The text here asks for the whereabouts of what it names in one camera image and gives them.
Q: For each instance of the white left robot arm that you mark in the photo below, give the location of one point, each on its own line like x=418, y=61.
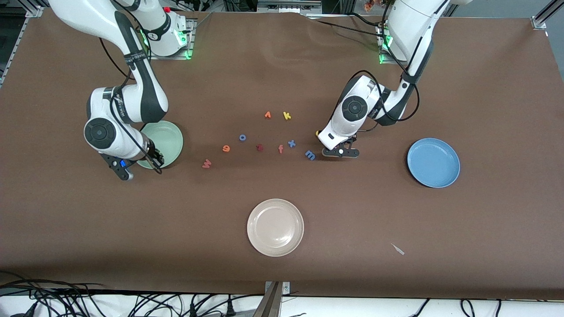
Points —
x=410, y=22

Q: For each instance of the green plate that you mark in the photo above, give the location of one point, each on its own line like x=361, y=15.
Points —
x=169, y=141

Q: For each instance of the orange artificial flowers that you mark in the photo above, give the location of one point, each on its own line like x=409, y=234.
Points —
x=369, y=5

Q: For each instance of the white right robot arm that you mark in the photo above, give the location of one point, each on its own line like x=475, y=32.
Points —
x=141, y=97

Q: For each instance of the small metal bracket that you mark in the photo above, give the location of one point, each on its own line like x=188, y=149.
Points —
x=286, y=288

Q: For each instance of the blue foam letter m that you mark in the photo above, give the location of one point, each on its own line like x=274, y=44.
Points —
x=310, y=154

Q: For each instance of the brown table cover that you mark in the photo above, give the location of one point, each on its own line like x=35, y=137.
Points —
x=282, y=66

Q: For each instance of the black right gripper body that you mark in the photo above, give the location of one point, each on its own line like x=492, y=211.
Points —
x=151, y=153

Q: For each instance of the beige plate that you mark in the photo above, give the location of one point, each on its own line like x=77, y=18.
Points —
x=275, y=227

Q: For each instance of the aluminium profile rail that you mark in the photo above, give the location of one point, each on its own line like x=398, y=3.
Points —
x=539, y=21
x=33, y=12

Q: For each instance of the grey metal frame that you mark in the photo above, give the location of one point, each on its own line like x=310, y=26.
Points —
x=286, y=6

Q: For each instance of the pink foam letter w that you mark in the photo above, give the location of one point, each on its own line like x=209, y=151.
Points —
x=206, y=164

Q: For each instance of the grey metal beam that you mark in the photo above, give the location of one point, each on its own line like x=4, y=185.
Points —
x=269, y=304

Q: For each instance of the blue plate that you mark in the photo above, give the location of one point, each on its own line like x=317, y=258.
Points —
x=434, y=163

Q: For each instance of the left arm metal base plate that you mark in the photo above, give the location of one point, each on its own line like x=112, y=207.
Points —
x=385, y=60

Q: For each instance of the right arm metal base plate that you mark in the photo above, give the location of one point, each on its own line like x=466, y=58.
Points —
x=169, y=57

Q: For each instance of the small white paper scrap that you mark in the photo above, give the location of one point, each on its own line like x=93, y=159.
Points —
x=398, y=249

